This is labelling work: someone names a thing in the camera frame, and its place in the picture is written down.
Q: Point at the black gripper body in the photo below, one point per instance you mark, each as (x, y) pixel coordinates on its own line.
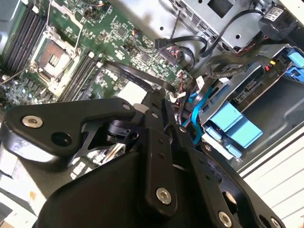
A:
(95, 202)

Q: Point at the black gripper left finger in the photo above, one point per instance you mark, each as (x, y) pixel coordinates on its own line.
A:
(59, 114)

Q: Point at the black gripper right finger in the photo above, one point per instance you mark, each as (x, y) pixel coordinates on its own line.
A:
(209, 180)

